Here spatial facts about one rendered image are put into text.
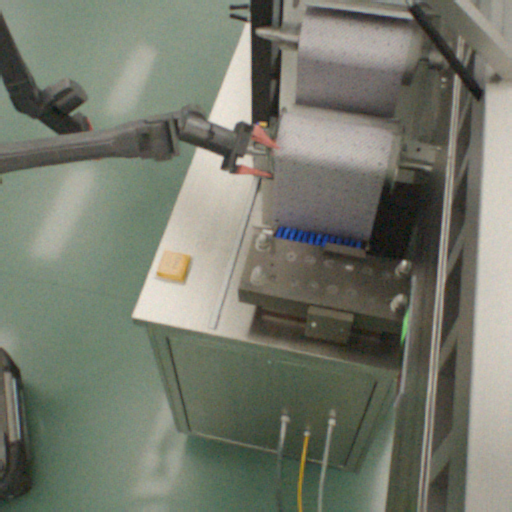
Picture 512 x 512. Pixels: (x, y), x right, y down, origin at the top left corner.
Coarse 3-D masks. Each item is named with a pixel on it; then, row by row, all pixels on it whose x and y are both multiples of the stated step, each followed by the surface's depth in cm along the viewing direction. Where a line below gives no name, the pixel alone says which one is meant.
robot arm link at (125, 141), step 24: (144, 120) 127; (0, 144) 128; (24, 144) 127; (48, 144) 125; (72, 144) 125; (96, 144) 125; (120, 144) 126; (144, 144) 128; (168, 144) 127; (0, 168) 127; (24, 168) 128
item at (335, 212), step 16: (288, 192) 146; (304, 192) 145; (320, 192) 143; (336, 192) 142; (352, 192) 141; (288, 208) 151; (304, 208) 149; (320, 208) 148; (336, 208) 147; (352, 208) 145; (368, 208) 144; (272, 224) 157; (288, 224) 155; (304, 224) 154; (320, 224) 153; (336, 224) 151; (352, 224) 150; (368, 224) 149; (368, 240) 153
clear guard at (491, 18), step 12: (468, 0) 91; (480, 0) 94; (492, 0) 96; (504, 0) 99; (480, 12) 92; (492, 12) 95; (504, 12) 98; (492, 24) 93; (504, 24) 96; (504, 36) 95
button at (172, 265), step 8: (168, 256) 164; (176, 256) 164; (184, 256) 164; (160, 264) 163; (168, 264) 163; (176, 264) 163; (184, 264) 163; (160, 272) 162; (168, 272) 162; (176, 272) 162; (184, 272) 162
